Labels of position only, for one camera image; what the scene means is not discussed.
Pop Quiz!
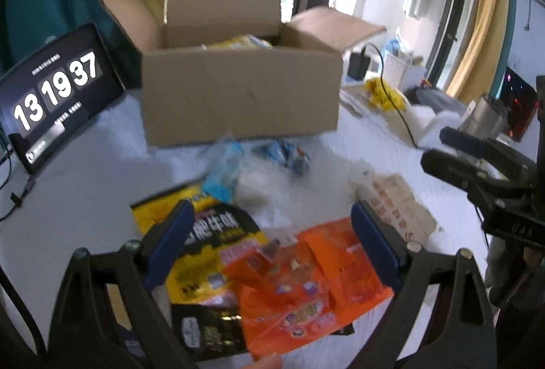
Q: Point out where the orange snack packet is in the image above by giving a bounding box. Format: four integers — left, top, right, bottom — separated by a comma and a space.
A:
221, 217, 393, 360

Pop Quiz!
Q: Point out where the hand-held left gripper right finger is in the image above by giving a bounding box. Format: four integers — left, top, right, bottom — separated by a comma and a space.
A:
350, 201, 499, 369

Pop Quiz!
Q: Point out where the thin black tablet cable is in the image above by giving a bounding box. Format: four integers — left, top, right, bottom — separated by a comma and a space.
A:
0, 135, 37, 223

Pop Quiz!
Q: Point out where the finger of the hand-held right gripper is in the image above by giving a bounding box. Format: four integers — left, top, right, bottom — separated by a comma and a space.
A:
421, 148, 533, 196
439, 126, 533, 178

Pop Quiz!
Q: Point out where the yellow black snack packet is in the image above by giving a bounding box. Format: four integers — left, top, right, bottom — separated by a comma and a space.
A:
130, 184, 270, 306

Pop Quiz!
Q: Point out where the blue snack packet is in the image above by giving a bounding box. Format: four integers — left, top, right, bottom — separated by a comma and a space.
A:
201, 141, 248, 204

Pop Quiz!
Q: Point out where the white lattice basket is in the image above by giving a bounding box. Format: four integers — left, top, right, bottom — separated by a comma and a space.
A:
383, 52, 426, 91

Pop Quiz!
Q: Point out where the steel thermos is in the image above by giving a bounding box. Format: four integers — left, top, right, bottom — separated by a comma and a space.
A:
457, 94, 509, 140

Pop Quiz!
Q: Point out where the dark panel with red lights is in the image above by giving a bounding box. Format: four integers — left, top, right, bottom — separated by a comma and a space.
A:
496, 66, 538, 141

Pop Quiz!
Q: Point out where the black tablet with clock display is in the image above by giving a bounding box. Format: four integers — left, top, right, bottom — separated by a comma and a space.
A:
0, 23, 126, 175

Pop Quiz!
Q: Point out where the grey cloth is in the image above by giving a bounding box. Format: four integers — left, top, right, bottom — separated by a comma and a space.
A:
404, 86, 467, 114

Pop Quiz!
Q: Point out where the brown cardboard box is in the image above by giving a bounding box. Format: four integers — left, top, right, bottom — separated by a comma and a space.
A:
92, 0, 387, 148

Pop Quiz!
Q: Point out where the black charger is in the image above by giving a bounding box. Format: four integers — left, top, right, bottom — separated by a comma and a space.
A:
347, 50, 371, 80

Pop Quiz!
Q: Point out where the small blue white packet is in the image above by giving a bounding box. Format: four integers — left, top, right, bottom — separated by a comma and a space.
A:
254, 139, 312, 178

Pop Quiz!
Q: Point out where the clear plastic bag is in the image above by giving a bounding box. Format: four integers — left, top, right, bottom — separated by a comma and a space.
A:
236, 152, 299, 208

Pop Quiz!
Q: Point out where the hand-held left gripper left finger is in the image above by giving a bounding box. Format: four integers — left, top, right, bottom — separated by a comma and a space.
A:
47, 199, 197, 369

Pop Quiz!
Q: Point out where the person's left hand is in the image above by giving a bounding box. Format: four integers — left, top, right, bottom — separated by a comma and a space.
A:
251, 354, 282, 369

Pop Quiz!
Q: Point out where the light blue pouch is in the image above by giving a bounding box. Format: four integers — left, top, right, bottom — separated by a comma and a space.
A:
383, 35, 403, 57

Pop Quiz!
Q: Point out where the yellow plastic bag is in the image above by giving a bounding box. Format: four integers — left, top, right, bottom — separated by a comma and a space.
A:
364, 77, 409, 112

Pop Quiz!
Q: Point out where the beige packet with red print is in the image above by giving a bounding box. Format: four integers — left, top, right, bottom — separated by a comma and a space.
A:
348, 170, 442, 244

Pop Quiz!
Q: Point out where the black charger cable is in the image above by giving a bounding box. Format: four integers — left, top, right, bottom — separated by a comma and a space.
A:
362, 43, 420, 148

